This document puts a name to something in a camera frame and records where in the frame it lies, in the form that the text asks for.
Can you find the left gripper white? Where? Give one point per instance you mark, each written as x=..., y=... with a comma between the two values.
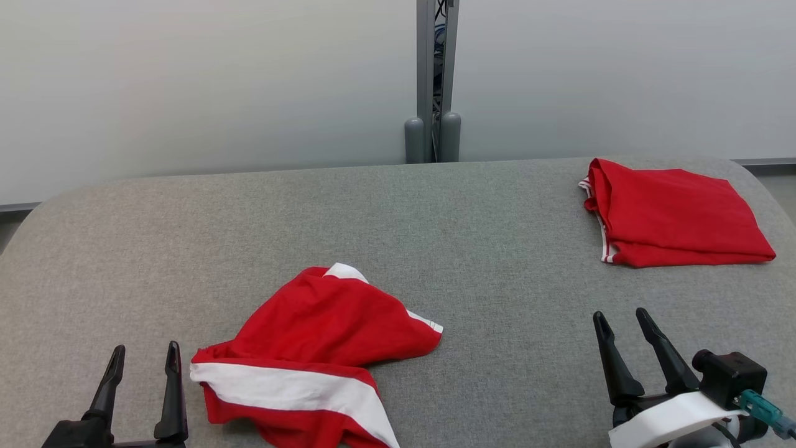
x=143, y=445

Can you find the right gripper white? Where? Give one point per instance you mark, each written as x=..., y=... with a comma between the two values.
x=665, y=420

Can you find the grey cylinder partition foot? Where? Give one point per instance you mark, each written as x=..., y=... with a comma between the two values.
x=414, y=140
x=451, y=137

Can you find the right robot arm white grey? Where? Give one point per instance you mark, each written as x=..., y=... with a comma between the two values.
x=703, y=440

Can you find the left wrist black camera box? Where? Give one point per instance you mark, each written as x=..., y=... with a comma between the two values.
x=74, y=435

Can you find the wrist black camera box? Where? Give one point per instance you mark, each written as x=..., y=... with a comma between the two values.
x=727, y=376
x=74, y=435

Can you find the grey fabric sofa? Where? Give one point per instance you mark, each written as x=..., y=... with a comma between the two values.
x=435, y=236

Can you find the red Bulls basketball jersey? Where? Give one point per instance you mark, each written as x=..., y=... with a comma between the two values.
x=671, y=211

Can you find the grey metal partition post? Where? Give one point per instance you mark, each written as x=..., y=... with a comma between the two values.
x=451, y=56
x=425, y=56

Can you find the red shorts with white band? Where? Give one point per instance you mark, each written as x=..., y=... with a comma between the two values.
x=323, y=317

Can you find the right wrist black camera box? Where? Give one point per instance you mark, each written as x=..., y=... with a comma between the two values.
x=727, y=376

